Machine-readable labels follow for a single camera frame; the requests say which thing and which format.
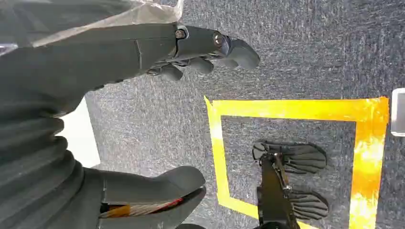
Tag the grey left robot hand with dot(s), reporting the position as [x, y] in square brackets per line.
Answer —
[95, 60]

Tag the translucent plastic sheet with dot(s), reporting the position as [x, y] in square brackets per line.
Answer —
[145, 14]

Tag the white panel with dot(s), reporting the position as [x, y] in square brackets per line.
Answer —
[80, 139]

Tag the ribbed grey left arm sleeve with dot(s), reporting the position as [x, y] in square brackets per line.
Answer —
[31, 164]

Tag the black robot leg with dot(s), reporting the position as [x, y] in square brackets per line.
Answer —
[272, 192]

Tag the black ribbed robot foot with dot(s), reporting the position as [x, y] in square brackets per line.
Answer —
[303, 158]
[310, 205]

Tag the yellow floor tape square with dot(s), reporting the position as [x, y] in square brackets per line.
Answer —
[368, 158]

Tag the white box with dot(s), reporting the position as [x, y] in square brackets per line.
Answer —
[398, 112]

